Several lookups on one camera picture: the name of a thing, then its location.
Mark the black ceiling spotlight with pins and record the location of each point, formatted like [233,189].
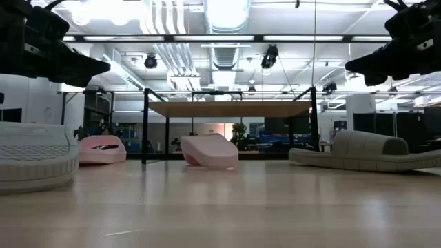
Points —
[269,56]
[330,87]
[150,62]

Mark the wooden shelf with black frame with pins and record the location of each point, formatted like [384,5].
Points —
[227,109]

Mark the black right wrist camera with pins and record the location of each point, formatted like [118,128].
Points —
[401,24]

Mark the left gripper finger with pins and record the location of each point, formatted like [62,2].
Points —
[76,78]
[79,60]

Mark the black background rack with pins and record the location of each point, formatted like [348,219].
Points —
[98,110]

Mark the pink rubber slide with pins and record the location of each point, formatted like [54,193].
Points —
[210,151]
[103,156]

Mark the black room partition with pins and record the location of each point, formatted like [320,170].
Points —
[379,120]

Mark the green background potted plant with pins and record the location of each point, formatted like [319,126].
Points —
[239,132]

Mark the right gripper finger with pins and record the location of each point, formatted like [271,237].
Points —
[375,60]
[379,76]

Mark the black wall monitor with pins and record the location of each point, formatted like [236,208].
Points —
[12,115]

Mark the black aluminium rig frame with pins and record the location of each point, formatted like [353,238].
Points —
[262,156]

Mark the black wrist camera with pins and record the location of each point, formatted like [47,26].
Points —
[401,24]
[51,24]

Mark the grey rubber slide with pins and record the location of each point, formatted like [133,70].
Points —
[361,148]
[34,162]

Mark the white room column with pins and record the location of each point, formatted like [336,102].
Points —
[360,110]

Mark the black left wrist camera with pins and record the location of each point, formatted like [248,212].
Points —
[51,24]

